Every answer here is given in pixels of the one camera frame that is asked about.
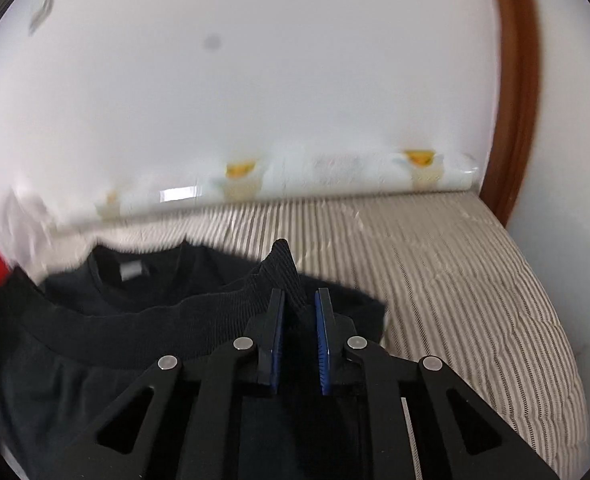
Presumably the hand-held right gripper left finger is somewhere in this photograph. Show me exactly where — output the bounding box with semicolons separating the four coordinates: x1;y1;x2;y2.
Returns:
55;288;287;480

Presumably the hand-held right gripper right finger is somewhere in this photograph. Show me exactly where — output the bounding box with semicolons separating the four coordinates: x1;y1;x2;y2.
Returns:
314;287;561;480

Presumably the black sweatshirt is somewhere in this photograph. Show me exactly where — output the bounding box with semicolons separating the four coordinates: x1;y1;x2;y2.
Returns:
0;239;387;480

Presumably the striped mattress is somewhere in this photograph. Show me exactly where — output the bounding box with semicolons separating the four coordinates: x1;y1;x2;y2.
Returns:
50;191;590;471

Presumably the white duck print roll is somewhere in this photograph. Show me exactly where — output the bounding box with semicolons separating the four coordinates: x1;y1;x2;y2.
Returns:
95;149;480;221

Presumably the brown wooden door frame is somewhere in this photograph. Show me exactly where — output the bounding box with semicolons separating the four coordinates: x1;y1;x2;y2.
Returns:
478;0;541;228

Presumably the white light switch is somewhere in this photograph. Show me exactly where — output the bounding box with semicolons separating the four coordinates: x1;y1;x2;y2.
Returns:
27;0;58;36

